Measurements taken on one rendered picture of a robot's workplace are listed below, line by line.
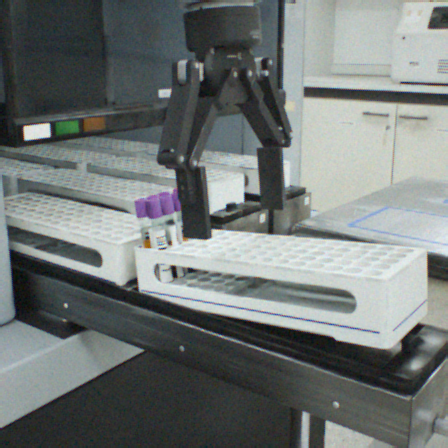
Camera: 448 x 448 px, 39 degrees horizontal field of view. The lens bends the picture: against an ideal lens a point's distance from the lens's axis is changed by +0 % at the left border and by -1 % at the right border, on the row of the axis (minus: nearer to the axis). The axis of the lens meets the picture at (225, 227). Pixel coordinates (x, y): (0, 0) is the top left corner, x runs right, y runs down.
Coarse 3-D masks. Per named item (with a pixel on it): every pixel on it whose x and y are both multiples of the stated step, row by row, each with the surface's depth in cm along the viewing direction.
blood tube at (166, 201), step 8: (160, 200) 67; (168, 200) 67; (168, 208) 68; (168, 216) 68; (168, 224) 68; (168, 232) 68; (176, 232) 69; (168, 240) 69; (176, 240) 69; (176, 272) 69
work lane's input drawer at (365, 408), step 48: (48, 288) 77; (96, 288) 73; (144, 336) 68; (192, 336) 64; (240, 336) 61; (288, 336) 62; (432, 336) 59; (240, 384) 61; (288, 384) 58; (336, 384) 55; (384, 384) 53; (432, 384) 54; (384, 432) 53; (432, 432) 57
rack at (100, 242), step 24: (24, 216) 82; (48, 216) 83; (72, 216) 82; (96, 216) 83; (120, 216) 81; (24, 240) 85; (48, 240) 84; (72, 240) 75; (96, 240) 72; (120, 240) 72; (72, 264) 76; (96, 264) 81; (120, 264) 71
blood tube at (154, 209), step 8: (152, 200) 66; (152, 208) 66; (160, 208) 66; (152, 216) 66; (160, 216) 66; (152, 224) 67; (160, 224) 67; (152, 232) 67; (160, 232) 67; (160, 240) 67; (160, 248) 67; (160, 264) 68; (168, 264) 68; (160, 272) 68; (168, 272) 68; (168, 280) 68
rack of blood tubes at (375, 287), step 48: (192, 240) 70; (240, 240) 69; (288, 240) 68; (336, 240) 65; (144, 288) 69; (192, 288) 65; (240, 288) 65; (288, 288) 69; (336, 288) 66; (384, 288) 52; (336, 336) 56; (384, 336) 53
